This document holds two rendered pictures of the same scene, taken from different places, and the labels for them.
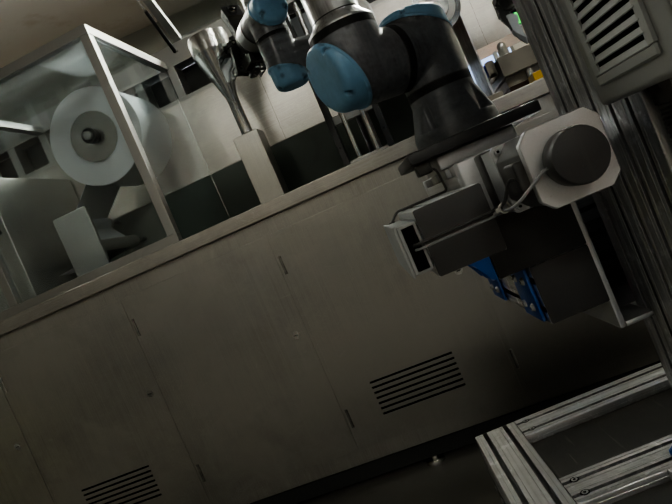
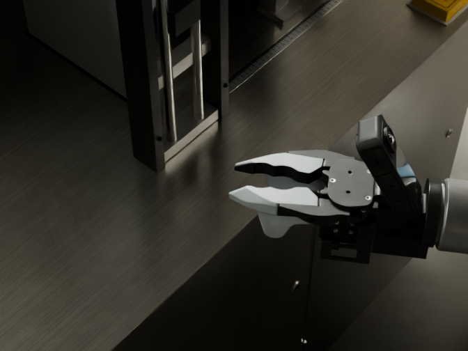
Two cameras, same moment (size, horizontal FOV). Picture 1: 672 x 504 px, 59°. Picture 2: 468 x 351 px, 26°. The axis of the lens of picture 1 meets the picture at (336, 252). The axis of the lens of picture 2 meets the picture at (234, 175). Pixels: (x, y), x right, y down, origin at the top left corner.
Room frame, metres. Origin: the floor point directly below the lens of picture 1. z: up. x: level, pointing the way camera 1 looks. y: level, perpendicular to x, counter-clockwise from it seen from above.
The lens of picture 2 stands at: (1.19, 0.63, 2.05)
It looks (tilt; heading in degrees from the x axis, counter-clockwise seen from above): 50 degrees down; 301
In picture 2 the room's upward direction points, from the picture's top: straight up
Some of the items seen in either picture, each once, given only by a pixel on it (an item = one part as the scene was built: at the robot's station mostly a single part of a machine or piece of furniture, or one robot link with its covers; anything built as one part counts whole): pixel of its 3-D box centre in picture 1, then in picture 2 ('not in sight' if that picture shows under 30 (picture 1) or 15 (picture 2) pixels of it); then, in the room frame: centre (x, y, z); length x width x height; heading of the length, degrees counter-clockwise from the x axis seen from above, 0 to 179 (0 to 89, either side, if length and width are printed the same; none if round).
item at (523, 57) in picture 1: (516, 69); not in sight; (1.95, -0.78, 1.00); 0.40 x 0.16 x 0.06; 170
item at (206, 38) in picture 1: (209, 45); not in sight; (2.06, 0.12, 1.50); 0.14 x 0.14 x 0.06
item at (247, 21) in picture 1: (264, 17); not in sight; (1.24, -0.06, 1.21); 0.11 x 0.08 x 0.09; 23
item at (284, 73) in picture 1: (290, 59); not in sight; (1.25, -0.07, 1.12); 0.11 x 0.08 x 0.11; 113
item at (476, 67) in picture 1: (469, 51); not in sight; (1.94, -0.65, 1.11); 0.23 x 0.01 x 0.18; 170
